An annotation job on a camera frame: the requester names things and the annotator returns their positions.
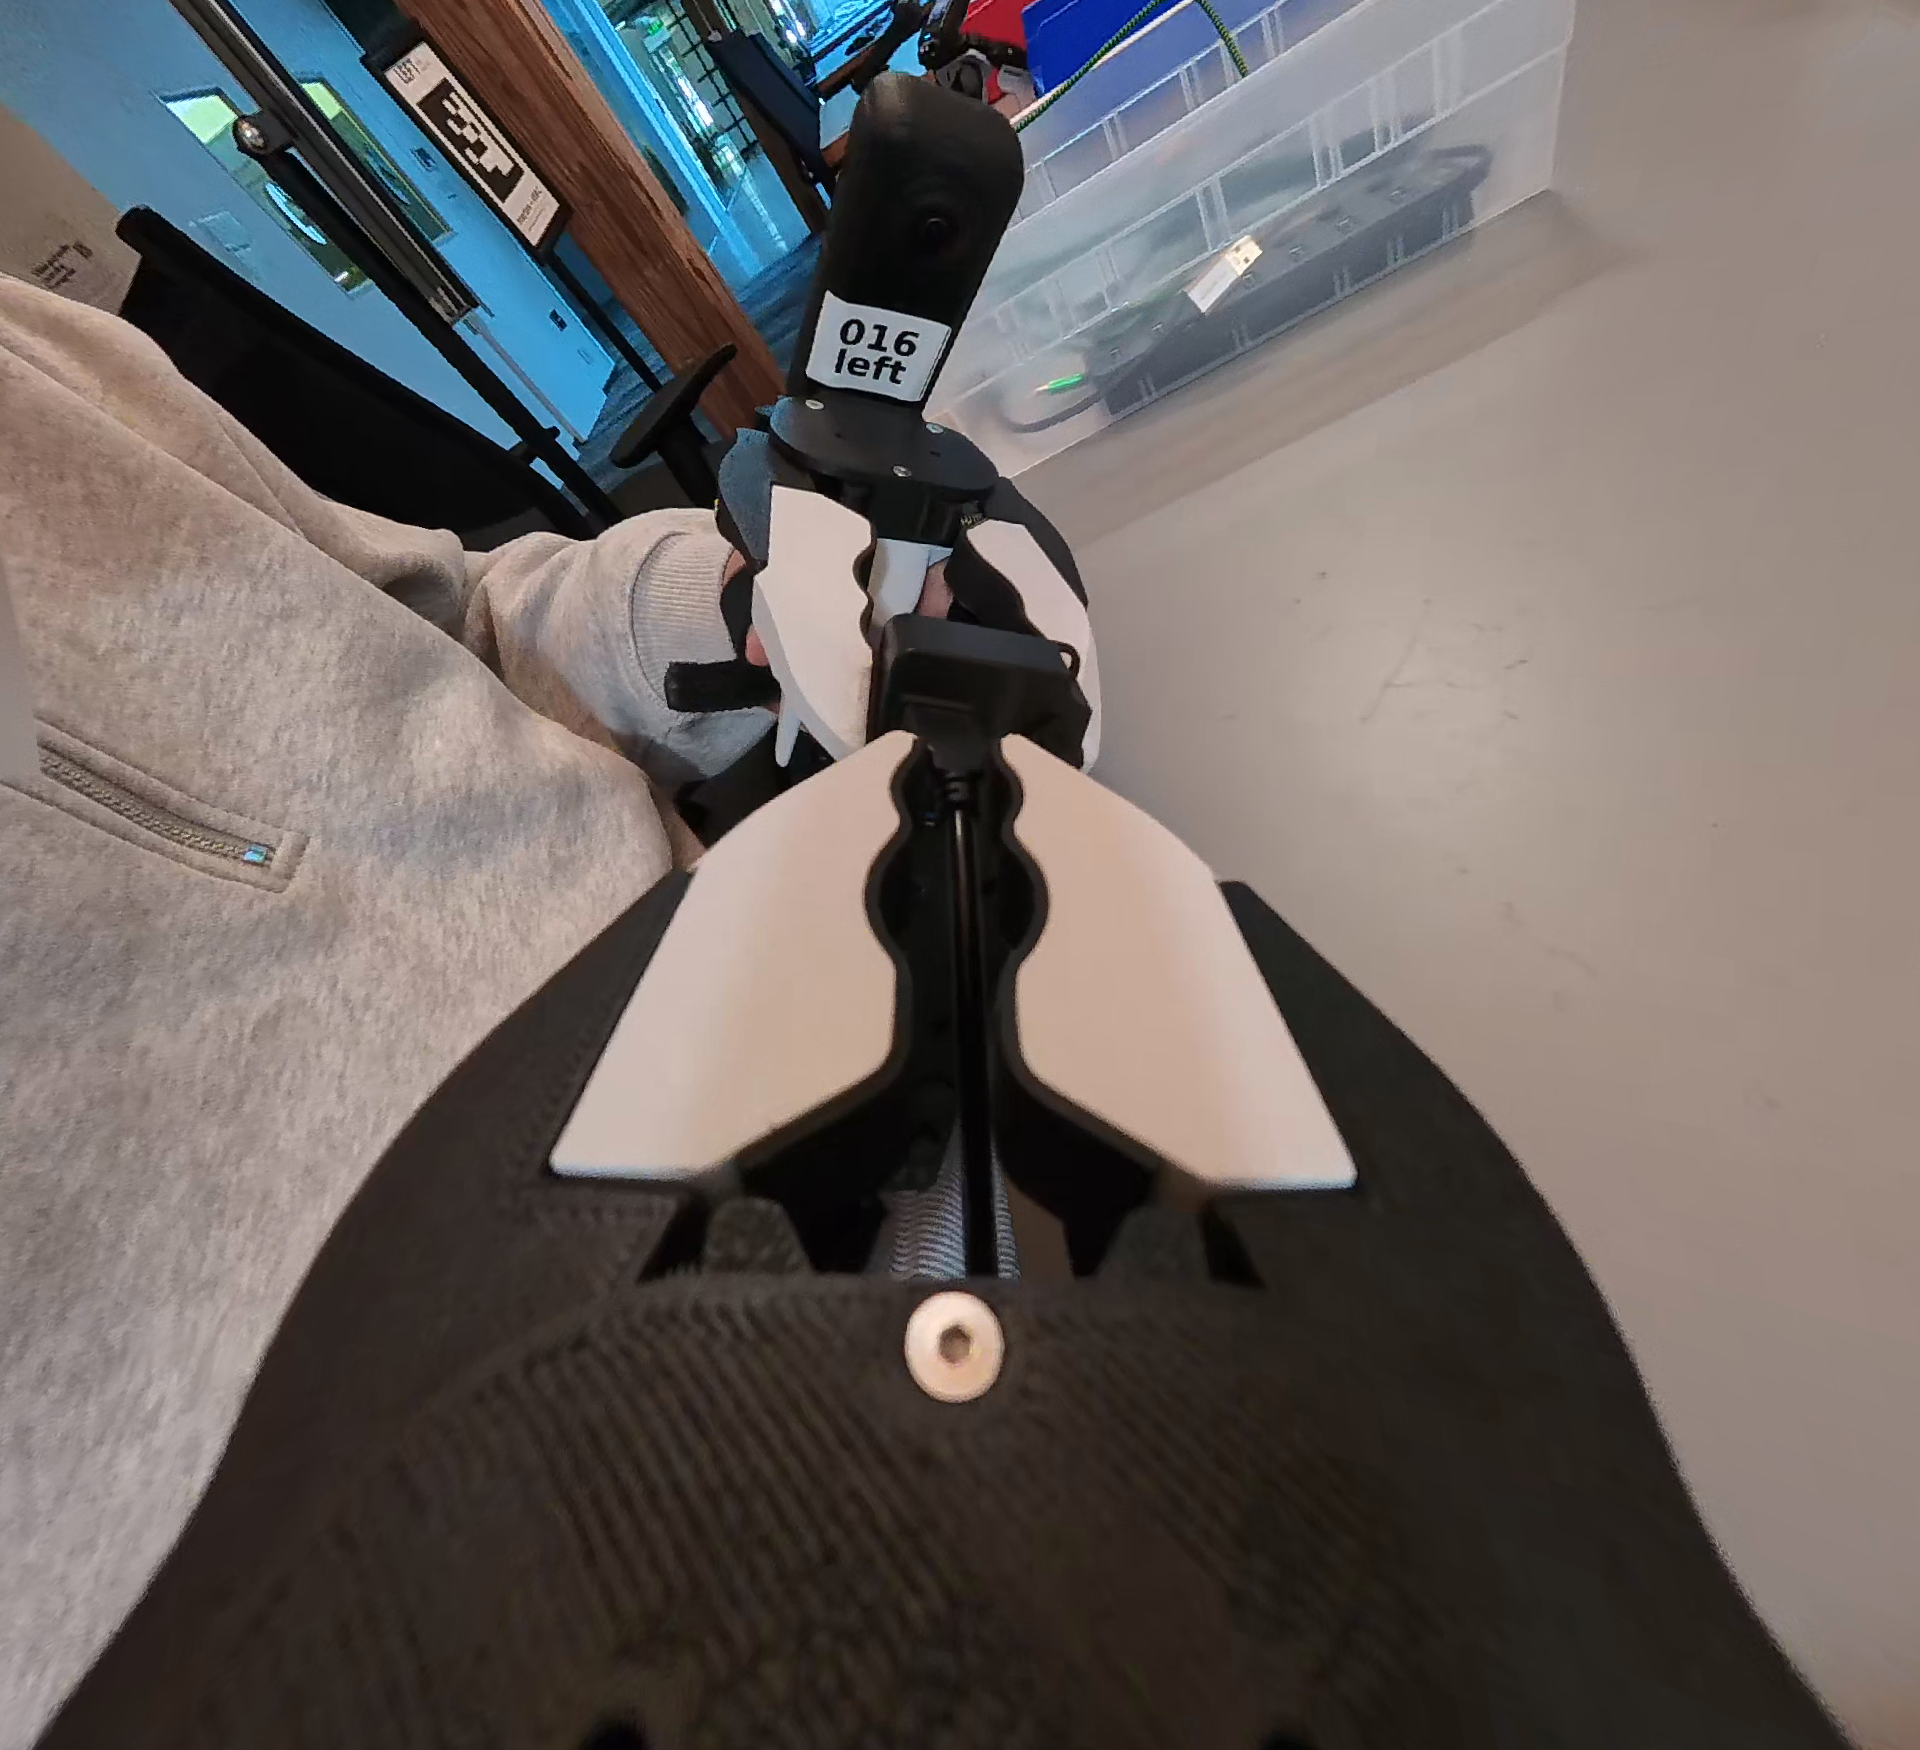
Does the long black USB hub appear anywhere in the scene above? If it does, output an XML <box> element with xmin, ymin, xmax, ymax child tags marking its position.
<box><xmin>867</xmin><ymin>612</ymin><xmax>1087</xmax><ymax>1150</ymax></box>

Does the black USB cable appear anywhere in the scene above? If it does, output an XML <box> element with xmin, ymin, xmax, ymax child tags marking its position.
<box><xmin>921</xmin><ymin>691</ymin><xmax>1009</xmax><ymax>1277</ymax></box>

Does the black and white device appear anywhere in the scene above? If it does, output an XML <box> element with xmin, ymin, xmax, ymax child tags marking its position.
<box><xmin>898</xmin><ymin>0</ymin><xmax>1037</xmax><ymax>102</ymax></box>

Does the framed black white tag sign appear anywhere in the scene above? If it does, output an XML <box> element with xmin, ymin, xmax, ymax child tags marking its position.
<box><xmin>367</xmin><ymin>23</ymin><xmax>573</xmax><ymax>244</ymax></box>

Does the wooden post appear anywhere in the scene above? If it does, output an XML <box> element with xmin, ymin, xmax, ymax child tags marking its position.
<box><xmin>270</xmin><ymin>0</ymin><xmax>789</xmax><ymax>401</ymax></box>

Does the person's left forearm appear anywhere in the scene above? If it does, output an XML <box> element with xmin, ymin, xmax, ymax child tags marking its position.
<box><xmin>466</xmin><ymin>508</ymin><xmax>744</xmax><ymax>791</ymax></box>

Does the clear plastic bin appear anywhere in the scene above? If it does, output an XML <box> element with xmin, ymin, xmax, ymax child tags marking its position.
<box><xmin>959</xmin><ymin>0</ymin><xmax>1612</xmax><ymax>439</ymax></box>

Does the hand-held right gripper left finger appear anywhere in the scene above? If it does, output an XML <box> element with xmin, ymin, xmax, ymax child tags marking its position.
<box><xmin>549</xmin><ymin>729</ymin><xmax>920</xmax><ymax>1215</ymax></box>

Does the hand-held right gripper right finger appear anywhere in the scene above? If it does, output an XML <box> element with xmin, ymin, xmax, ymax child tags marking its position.
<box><xmin>996</xmin><ymin>733</ymin><xmax>1360</xmax><ymax>1200</ymax></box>

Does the glass door with metal bar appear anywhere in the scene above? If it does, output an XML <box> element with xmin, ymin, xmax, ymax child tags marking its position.
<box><xmin>60</xmin><ymin>0</ymin><xmax>481</xmax><ymax>312</ymax></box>

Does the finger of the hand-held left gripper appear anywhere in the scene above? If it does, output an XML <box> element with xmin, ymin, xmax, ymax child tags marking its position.
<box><xmin>745</xmin><ymin>488</ymin><xmax>887</xmax><ymax>767</ymax></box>
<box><xmin>1034</xmin><ymin>511</ymin><xmax>1106</xmax><ymax>772</ymax></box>

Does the grey sweatshirt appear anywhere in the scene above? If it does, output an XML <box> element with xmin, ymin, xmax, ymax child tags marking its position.
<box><xmin>0</xmin><ymin>272</ymin><xmax>708</xmax><ymax>1750</ymax></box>

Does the black office chair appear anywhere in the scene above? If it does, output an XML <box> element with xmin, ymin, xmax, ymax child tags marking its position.
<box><xmin>116</xmin><ymin>206</ymin><xmax>735</xmax><ymax>536</ymax></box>

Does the white desk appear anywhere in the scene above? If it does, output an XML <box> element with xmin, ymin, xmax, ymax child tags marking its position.
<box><xmin>705</xmin><ymin>0</ymin><xmax>1920</xmax><ymax>1750</ymax></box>

